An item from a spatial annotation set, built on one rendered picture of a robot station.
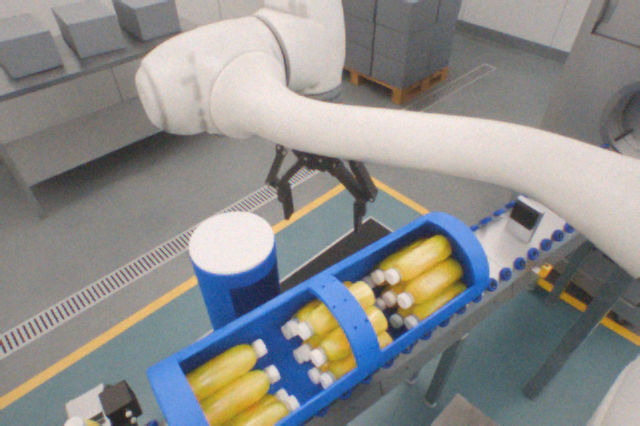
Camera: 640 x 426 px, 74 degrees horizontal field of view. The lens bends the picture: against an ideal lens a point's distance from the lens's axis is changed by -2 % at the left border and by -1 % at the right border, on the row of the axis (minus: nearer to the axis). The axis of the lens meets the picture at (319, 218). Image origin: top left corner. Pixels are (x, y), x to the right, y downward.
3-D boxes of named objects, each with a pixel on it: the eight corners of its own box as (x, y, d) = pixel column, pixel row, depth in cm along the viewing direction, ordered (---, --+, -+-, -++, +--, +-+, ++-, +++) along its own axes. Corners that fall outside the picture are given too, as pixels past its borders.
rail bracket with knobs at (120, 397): (147, 422, 112) (135, 406, 105) (120, 438, 109) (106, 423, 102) (135, 392, 118) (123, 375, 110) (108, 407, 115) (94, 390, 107)
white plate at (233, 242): (174, 264, 133) (174, 266, 134) (258, 279, 129) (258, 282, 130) (208, 206, 153) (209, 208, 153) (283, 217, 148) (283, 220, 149)
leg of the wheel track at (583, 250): (556, 304, 246) (607, 227, 202) (550, 309, 243) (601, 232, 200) (547, 297, 249) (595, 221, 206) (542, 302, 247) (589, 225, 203)
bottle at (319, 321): (377, 309, 109) (317, 347, 101) (359, 297, 114) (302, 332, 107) (373, 287, 106) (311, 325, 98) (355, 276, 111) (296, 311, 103)
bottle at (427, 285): (457, 283, 123) (410, 315, 116) (441, 264, 126) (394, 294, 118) (467, 271, 118) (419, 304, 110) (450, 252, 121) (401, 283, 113)
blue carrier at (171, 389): (478, 313, 129) (502, 247, 110) (214, 510, 93) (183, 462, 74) (412, 258, 147) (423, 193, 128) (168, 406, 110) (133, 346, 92)
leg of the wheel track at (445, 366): (438, 403, 205) (471, 334, 161) (430, 410, 202) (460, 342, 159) (430, 393, 208) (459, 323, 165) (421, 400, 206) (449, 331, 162)
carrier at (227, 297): (219, 389, 194) (279, 403, 190) (173, 267, 134) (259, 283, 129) (240, 336, 214) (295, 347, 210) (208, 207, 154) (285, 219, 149)
